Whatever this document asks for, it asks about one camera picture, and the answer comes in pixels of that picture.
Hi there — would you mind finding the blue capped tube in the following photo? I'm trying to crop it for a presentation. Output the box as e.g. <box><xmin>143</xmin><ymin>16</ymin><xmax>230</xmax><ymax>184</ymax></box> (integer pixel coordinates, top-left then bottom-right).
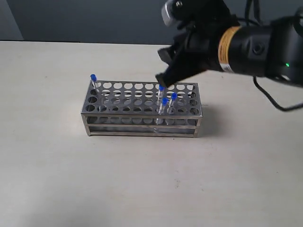
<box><xmin>168</xmin><ymin>93</ymin><xmax>178</xmax><ymax>114</ymax></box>
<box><xmin>156</xmin><ymin>85</ymin><xmax>165</xmax><ymax>106</ymax></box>
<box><xmin>156</xmin><ymin>97</ymin><xmax>168</xmax><ymax>125</ymax></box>
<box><xmin>90</xmin><ymin>74</ymin><xmax>98</xmax><ymax>91</ymax></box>

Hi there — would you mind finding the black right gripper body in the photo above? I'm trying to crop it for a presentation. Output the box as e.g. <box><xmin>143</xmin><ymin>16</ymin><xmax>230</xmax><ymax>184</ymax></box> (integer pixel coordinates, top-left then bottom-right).
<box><xmin>174</xmin><ymin>14</ymin><xmax>241</xmax><ymax>71</ymax></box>

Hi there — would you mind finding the stainless steel test tube rack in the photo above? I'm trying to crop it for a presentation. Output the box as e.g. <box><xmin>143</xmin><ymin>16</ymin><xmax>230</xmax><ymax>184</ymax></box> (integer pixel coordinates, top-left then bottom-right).
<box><xmin>81</xmin><ymin>80</ymin><xmax>203</xmax><ymax>138</ymax></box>

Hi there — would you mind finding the blue capped tube back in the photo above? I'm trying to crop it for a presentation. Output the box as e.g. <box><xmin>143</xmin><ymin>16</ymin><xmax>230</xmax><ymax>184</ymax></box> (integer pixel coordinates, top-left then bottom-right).
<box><xmin>156</xmin><ymin>85</ymin><xmax>165</xmax><ymax>106</ymax></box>

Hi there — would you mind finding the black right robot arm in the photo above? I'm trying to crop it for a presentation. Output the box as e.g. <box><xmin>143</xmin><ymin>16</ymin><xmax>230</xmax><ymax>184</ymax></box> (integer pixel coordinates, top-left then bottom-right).
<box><xmin>156</xmin><ymin>0</ymin><xmax>303</xmax><ymax>87</ymax></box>

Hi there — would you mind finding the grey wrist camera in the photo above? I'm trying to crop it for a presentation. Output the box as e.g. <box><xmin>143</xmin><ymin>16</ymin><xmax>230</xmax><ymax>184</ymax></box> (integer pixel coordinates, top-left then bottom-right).
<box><xmin>161</xmin><ymin>0</ymin><xmax>190</xmax><ymax>27</ymax></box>

